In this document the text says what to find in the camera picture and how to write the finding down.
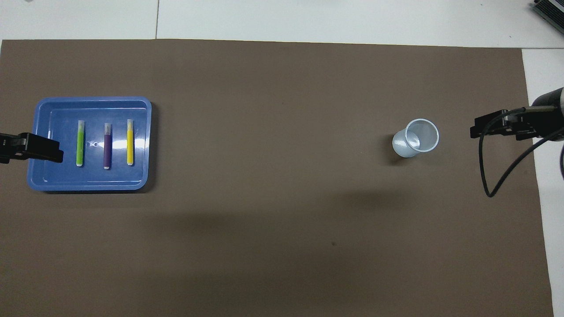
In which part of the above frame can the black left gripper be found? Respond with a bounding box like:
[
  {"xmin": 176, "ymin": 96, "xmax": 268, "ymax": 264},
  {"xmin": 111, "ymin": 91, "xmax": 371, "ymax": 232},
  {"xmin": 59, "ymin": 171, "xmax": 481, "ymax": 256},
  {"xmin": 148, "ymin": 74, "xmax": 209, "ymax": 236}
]
[{"xmin": 0, "ymin": 133, "xmax": 64, "ymax": 164}]

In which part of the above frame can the clear plastic cup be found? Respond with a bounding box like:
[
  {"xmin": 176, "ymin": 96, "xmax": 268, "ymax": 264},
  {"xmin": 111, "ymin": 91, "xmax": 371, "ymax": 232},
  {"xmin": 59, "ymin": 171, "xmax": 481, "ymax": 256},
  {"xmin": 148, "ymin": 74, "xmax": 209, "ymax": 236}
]
[{"xmin": 392, "ymin": 118, "xmax": 440, "ymax": 158}]

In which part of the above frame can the purple pen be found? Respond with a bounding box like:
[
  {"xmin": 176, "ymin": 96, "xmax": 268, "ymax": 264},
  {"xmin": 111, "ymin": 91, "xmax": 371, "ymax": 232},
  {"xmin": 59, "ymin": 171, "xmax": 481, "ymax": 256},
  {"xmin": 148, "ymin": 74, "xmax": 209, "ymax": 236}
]
[{"xmin": 104, "ymin": 123, "xmax": 112, "ymax": 170}]

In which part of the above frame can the blue plastic tray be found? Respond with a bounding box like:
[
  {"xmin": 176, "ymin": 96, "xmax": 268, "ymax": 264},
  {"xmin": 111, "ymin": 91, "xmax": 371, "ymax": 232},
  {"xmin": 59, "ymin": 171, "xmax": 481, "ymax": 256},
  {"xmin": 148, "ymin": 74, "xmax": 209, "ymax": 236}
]
[{"xmin": 27, "ymin": 96, "xmax": 152, "ymax": 192}]

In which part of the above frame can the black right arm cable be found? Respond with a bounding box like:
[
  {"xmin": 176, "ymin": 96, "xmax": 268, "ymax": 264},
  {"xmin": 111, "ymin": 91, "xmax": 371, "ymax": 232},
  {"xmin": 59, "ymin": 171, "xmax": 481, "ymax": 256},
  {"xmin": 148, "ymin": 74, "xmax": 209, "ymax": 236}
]
[{"xmin": 479, "ymin": 107, "xmax": 564, "ymax": 198}]

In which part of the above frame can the brown table mat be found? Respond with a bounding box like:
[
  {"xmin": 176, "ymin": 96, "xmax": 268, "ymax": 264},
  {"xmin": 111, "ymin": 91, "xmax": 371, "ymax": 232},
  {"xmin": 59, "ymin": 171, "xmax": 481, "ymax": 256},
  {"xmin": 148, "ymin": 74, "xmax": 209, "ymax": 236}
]
[{"xmin": 0, "ymin": 39, "xmax": 555, "ymax": 317}]

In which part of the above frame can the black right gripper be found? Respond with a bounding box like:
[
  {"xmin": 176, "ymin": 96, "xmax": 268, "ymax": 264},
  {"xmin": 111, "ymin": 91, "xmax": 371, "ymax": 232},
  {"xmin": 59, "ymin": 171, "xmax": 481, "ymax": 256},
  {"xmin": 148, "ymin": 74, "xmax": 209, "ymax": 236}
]
[{"xmin": 470, "ymin": 106, "xmax": 539, "ymax": 141}]

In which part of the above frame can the grey ribbed device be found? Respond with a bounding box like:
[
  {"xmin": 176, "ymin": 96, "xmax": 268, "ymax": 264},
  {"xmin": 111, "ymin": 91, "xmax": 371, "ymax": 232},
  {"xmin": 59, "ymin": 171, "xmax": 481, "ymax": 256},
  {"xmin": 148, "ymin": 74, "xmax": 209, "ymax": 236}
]
[{"xmin": 531, "ymin": 0, "xmax": 564, "ymax": 33}]

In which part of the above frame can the green pen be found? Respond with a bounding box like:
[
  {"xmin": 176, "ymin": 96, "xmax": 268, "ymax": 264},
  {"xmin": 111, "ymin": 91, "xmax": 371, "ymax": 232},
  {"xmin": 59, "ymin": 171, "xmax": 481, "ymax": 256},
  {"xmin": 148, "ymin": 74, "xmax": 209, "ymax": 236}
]
[{"xmin": 76, "ymin": 120, "xmax": 85, "ymax": 167}]

